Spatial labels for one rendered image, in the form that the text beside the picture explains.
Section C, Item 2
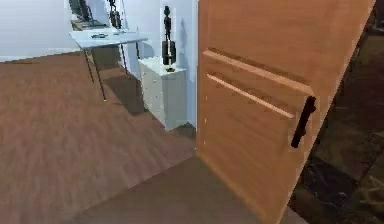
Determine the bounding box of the white table with thin legs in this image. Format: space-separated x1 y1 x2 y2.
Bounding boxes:
68 27 149 102

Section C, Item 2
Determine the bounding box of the black figure statue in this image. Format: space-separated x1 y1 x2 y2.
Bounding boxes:
161 5 177 73

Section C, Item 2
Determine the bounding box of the white chest of drawers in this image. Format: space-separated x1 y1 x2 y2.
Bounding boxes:
137 55 188 132

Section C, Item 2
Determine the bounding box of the black door handle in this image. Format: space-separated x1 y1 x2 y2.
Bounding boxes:
290 95 317 149

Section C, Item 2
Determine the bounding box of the brown wooden room door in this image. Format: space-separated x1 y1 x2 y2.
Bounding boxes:
195 0 377 224

